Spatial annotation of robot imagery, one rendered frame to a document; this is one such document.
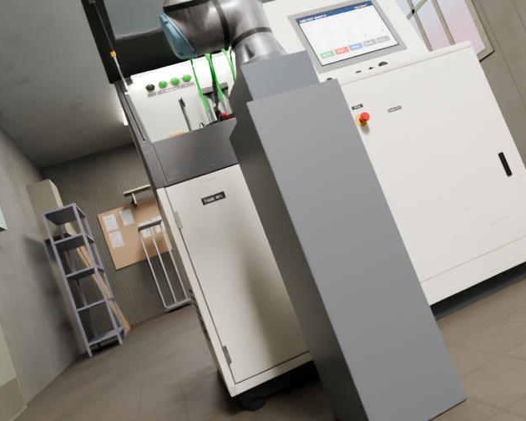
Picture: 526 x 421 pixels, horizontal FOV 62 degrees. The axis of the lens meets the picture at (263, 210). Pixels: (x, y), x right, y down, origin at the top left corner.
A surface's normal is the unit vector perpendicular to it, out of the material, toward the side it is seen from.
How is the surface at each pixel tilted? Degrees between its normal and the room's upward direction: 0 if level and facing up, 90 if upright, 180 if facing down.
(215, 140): 90
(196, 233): 90
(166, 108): 90
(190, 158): 90
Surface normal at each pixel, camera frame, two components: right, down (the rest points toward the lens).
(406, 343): 0.24, -0.17
